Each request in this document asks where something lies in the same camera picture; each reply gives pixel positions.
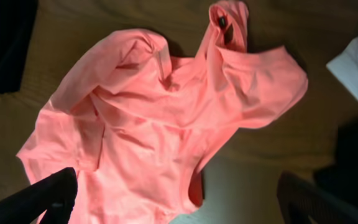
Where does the black t-shirt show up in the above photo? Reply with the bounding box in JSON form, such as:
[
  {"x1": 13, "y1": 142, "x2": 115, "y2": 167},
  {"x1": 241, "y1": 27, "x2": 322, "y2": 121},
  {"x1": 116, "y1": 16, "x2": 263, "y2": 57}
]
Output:
[{"x1": 313, "y1": 119, "x2": 358, "y2": 208}]

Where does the pink t-shirt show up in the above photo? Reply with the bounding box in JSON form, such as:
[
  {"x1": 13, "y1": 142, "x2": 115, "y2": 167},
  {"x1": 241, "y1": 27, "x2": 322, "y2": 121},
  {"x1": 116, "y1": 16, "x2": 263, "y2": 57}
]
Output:
[{"x1": 18, "y1": 1, "x2": 308, "y2": 223}]

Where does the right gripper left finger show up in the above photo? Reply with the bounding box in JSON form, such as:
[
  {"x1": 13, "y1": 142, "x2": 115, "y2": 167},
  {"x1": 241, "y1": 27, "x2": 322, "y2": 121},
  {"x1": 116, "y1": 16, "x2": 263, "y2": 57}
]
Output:
[{"x1": 0, "y1": 167, "x2": 78, "y2": 224}]

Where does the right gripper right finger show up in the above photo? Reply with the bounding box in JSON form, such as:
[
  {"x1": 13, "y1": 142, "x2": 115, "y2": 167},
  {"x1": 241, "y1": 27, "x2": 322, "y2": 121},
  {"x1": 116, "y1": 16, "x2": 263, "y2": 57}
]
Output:
[{"x1": 277, "y1": 171, "x2": 358, "y2": 224}]

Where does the black folded fabric bag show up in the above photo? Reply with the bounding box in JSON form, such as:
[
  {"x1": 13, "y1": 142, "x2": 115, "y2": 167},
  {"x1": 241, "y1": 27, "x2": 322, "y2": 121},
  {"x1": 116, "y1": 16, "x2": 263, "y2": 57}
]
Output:
[{"x1": 0, "y1": 0, "x2": 39, "y2": 93}]

